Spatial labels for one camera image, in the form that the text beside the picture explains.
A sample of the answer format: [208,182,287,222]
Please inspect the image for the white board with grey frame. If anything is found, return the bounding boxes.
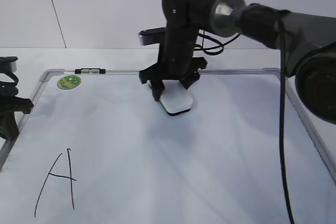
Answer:
[0,68,336,224]

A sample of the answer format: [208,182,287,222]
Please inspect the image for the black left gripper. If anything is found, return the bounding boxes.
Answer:
[1,82,34,141]

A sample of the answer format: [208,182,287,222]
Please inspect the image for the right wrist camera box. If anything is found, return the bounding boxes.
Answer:
[138,27,166,46]

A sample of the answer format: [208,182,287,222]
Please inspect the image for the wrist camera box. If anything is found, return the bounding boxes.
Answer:
[0,56,18,73]
[138,27,166,46]

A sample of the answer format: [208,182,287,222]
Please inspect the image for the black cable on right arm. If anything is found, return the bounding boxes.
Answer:
[277,11,296,224]

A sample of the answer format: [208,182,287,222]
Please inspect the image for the round green magnet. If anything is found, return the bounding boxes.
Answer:
[57,75,81,90]

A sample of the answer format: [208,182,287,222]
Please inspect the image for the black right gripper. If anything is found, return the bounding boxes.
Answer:
[139,0,216,101]

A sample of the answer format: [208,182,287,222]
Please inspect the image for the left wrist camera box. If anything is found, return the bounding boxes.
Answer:
[0,56,18,73]

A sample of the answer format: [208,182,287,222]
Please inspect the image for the black marker pen on frame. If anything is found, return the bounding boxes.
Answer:
[64,68,106,74]

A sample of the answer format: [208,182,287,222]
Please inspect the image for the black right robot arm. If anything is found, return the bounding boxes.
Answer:
[139,0,335,123]

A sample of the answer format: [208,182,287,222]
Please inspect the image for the white board eraser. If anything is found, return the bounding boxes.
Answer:
[156,80,193,116]

